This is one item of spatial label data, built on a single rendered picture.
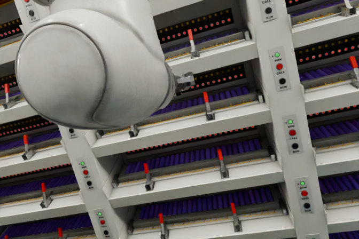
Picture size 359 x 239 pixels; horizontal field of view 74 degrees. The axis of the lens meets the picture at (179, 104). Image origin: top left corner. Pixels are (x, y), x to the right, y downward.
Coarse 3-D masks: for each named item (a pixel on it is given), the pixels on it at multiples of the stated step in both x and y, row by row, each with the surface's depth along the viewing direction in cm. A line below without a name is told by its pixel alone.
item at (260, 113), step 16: (240, 80) 87; (256, 80) 82; (176, 96) 92; (256, 96) 78; (224, 112) 77; (240, 112) 74; (256, 112) 71; (160, 128) 80; (176, 128) 77; (192, 128) 75; (208, 128) 75; (224, 128) 75; (240, 128) 74; (96, 144) 83; (112, 144) 81; (128, 144) 80; (144, 144) 80; (160, 144) 79
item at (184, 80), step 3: (183, 75) 44; (177, 78) 42; (180, 78) 42; (183, 78) 42; (186, 78) 42; (189, 78) 43; (192, 78) 43; (177, 81) 41; (180, 81) 42; (183, 81) 42; (186, 81) 42; (189, 81) 43; (186, 84) 44
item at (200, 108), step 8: (240, 96) 79; (248, 96) 77; (216, 104) 79; (224, 104) 79; (232, 104) 79; (240, 104) 77; (168, 112) 84; (176, 112) 82; (184, 112) 82; (192, 112) 82; (200, 112) 80; (144, 120) 84; (152, 120) 84; (160, 120) 83; (168, 120) 82; (120, 128) 87; (128, 128) 86
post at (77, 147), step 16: (16, 0) 76; (64, 128) 82; (80, 144) 83; (96, 160) 84; (112, 160) 94; (80, 176) 85; (96, 176) 84; (96, 192) 85; (96, 208) 87; (112, 208) 87; (128, 208) 98; (96, 224) 88; (112, 224) 87
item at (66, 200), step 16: (16, 176) 111; (32, 176) 110; (48, 176) 107; (64, 176) 104; (0, 192) 108; (16, 192) 104; (32, 192) 99; (48, 192) 97; (64, 192) 96; (80, 192) 86; (0, 208) 100; (16, 208) 97; (32, 208) 94; (48, 208) 91; (64, 208) 89; (80, 208) 88; (0, 224) 96
